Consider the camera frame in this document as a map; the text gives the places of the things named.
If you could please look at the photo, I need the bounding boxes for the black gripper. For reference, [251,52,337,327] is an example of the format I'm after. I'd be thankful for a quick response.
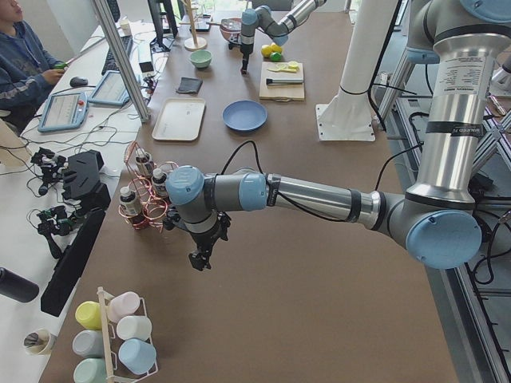
[228,33,255,72]
[163,207,231,271]

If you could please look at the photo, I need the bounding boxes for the blue round plate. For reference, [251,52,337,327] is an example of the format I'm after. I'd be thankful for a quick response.
[222,100,267,132]

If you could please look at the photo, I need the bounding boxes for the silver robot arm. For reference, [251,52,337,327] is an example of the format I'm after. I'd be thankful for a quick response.
[240,0,327,75]
[164,1,510,270]

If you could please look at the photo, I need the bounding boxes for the yellow lemon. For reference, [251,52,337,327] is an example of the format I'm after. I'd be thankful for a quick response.
[260,45,273,57]
[271,43,283,53]

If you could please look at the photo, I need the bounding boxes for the steel muddler black tip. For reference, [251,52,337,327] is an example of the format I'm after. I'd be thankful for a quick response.
[265,78,304,86]

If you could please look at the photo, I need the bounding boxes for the green lime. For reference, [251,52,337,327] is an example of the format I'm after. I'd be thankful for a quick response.
[269,52,282,62]

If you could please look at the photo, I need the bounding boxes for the pink bowl with ice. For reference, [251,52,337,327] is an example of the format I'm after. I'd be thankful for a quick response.
[220,18,242,45]

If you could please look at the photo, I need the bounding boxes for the green bowl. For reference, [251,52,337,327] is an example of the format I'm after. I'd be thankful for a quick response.
[189,49,212,69]

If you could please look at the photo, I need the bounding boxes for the lemon half slice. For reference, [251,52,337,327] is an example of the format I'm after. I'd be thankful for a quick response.
[287,61,299,70]

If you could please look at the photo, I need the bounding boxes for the wooden cutting board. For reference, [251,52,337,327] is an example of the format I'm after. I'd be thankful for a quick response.
[259,61,305,101]

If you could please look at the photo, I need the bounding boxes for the yellow plastic knife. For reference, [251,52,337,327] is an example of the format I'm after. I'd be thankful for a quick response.
[267,66,299,73]

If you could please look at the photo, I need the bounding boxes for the wooden cup tree stand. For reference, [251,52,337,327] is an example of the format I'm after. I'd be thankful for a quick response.
[180,0,208,52]

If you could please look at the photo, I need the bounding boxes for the grey folded cloth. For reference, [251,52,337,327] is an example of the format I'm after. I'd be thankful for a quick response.
[176,77,203,94]

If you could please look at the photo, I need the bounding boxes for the cream rabbit tray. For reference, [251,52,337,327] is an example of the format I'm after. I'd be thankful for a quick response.
[152,97,206,141]

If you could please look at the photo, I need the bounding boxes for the pink cup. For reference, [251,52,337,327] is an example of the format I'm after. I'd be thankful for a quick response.
[107,291,140,323]

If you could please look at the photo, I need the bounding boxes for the dark drink bottle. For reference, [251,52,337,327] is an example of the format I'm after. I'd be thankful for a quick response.
[135,148,154,177]
[152,168,168,199]
[119,186,149,230]

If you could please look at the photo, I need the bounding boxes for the white cup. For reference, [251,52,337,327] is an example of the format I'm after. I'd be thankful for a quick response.
[116,315,153,341]

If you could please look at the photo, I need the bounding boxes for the light blue cup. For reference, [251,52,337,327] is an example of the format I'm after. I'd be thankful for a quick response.
[118,338,156,375]

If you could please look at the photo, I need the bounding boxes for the yellow cup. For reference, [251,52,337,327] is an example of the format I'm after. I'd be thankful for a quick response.
[75,301,102,330]

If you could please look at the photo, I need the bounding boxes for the black keyboard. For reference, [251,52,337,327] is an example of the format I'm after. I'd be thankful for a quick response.
[101,34,134,76]

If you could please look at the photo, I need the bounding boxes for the grey cup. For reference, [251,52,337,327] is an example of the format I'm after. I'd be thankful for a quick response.
[72,330,104,358]

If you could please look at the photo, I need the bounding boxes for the mint green cup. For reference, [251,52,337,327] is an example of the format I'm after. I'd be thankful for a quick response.
[73,358,107,383]

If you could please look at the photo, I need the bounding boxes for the black computer mouse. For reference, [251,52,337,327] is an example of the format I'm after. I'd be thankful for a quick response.
[69,77,89,88]

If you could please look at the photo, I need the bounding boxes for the paper cup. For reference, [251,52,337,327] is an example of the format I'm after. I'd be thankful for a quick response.
[23,329,57,355]

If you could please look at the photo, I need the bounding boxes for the black thermos bottle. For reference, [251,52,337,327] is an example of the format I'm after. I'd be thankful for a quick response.
[1,267,39,303]

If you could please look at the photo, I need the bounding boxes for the copper wire bottle rack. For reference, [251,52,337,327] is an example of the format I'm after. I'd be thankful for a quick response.
[119,141,179,233]

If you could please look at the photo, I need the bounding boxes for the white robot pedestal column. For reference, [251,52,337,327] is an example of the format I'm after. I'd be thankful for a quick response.
[316,0,400,141]

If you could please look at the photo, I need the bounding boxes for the aluminium frame post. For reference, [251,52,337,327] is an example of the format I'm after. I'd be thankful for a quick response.
[92,0,150,123]

